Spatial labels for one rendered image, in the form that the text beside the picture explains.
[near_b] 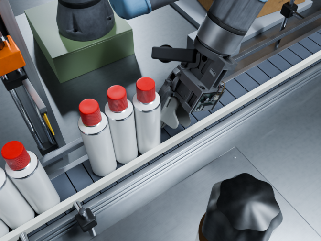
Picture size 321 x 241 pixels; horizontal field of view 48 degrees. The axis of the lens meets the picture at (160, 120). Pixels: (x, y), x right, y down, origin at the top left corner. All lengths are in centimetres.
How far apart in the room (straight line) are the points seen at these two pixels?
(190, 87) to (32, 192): 32
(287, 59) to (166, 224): 54
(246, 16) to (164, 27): 54
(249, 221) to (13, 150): 35
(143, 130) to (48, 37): 42
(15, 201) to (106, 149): 17
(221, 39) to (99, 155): 30
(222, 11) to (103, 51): 45
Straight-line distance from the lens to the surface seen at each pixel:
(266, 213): 40
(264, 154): 86
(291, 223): 74
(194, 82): 63
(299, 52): 103
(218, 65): 62
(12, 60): 55
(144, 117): 64
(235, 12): 59
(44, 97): 71
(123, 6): 58
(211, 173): 75
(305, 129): 93
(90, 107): 59
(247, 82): 91
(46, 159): 70
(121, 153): 72
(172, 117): 69
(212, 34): 61
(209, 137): 82
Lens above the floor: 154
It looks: 54 degrees down
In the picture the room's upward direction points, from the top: straight up
